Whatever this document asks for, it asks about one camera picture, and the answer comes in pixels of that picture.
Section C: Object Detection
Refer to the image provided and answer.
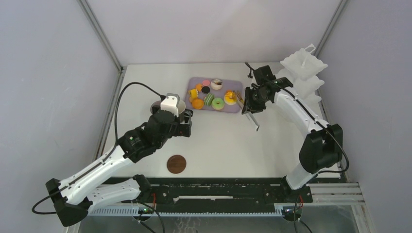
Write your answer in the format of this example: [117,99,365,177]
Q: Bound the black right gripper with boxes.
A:
[243,86,270,115]

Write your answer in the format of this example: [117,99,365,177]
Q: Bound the steel white serving tongs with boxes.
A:
[236,91,260,132]

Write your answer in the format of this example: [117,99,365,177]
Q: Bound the yellow frosted donut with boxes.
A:
[223,90,237,106]

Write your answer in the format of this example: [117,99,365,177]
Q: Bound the white three tier stand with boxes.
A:
[275,44,328,104]

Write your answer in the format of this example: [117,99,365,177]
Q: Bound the black mug white inside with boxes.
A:
[178,100,193,123]

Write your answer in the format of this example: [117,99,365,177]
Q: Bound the purple mug black handle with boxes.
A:
[150,100,161,114]

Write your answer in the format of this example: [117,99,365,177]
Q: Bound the green striped cake slice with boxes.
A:
[204,93,215,106]

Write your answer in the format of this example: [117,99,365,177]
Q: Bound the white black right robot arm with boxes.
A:
[242,63,349,202]

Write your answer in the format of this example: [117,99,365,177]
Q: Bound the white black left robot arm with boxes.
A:
[45,109,193,227]

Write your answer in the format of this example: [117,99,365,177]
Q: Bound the orange egg tart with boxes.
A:
[191,99,204,109]

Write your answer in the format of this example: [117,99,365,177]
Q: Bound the yellow cheese cake wedge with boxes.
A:
[188,88,199,100]

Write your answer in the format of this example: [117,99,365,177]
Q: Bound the dark wooden round coaster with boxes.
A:
[166,155,187,174]

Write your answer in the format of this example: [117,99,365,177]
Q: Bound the white chocolate drizzled donut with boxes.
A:
[210,79,223,90]

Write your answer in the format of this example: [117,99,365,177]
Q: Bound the lavender serving tray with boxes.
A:
[185,77,244,113]

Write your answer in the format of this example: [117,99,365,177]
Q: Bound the orange star cookie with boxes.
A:
[195,83,204,92]

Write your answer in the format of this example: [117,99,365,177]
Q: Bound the black sandwich cookie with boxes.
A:
[201,86,210,94]

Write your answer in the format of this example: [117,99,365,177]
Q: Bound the pink macaron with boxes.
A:
[202,80,210,86]

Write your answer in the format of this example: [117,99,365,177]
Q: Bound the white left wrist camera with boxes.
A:
[160,93,180,117]

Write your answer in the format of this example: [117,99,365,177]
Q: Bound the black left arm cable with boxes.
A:
[113,82,166,149]

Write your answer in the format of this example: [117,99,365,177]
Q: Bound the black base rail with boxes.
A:
[96,177,314,216]

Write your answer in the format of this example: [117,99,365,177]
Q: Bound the aluminium frame post right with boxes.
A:
[313,0,350,58]

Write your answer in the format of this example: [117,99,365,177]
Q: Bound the aluminium frame post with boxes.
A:
[313,0,350,58]
[77,0,124,73]

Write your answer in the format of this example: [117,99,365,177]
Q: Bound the aluminium frame post left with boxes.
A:
[77,0,124,73]

